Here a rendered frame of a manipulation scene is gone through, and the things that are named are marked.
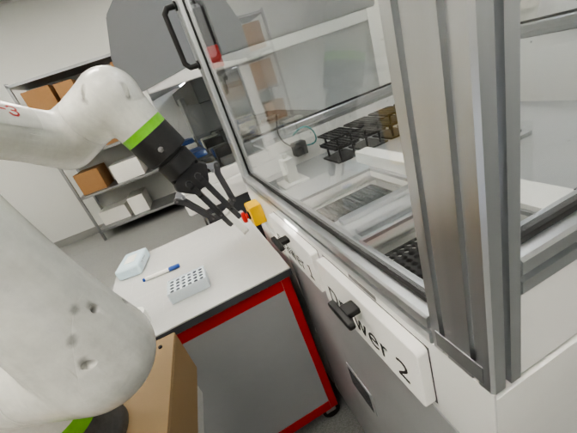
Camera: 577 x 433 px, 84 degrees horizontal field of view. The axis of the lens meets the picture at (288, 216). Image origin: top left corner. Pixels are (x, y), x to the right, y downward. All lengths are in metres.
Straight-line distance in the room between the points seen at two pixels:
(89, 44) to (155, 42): 3.54
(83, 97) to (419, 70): 0.55
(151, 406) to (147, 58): 1.23
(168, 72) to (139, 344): 1.23
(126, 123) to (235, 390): 0.88
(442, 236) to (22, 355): 0.39
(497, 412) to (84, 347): 0.42
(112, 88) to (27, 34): 4.58
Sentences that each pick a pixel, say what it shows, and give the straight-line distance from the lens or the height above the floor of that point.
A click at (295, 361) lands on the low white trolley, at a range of 1.21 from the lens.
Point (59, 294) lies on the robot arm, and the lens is 0.38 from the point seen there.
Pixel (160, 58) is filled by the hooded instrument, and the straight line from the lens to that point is 1.51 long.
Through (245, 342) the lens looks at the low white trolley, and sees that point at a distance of 1.08.
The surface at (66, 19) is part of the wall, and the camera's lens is 5.12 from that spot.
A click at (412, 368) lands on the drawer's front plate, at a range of 0.50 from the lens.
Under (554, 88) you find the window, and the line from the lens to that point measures 0.33.
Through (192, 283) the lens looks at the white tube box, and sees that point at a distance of 1.04.
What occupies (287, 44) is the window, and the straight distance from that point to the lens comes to 0.49.
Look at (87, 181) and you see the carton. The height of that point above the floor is 0.77.
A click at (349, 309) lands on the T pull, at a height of 0.91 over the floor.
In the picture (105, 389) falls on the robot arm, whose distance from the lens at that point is 0.42.
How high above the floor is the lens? 1.29
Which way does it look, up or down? 24 degrees down
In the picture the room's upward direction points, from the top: 19 degrees counter-clockwise
